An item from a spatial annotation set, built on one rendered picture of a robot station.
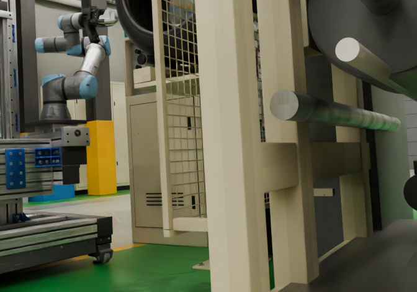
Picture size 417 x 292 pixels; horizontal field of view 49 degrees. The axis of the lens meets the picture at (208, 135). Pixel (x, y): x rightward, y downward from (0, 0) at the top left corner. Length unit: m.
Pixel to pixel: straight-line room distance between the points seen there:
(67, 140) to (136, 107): 0.72
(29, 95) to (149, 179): 7.18
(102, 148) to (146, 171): 4.77
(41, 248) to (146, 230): 0.82
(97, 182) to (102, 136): 0.73
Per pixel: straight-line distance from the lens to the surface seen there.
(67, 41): 2.34
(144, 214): 2.79
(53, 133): 2.30
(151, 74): 1.82
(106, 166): 7.52
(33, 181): 2.28
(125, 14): 1.94
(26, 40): 9.97
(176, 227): 1.14
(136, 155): 2.80
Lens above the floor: 0.49
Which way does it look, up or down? 3 degrees up
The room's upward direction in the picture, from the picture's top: 3 degrees counter-clockwise
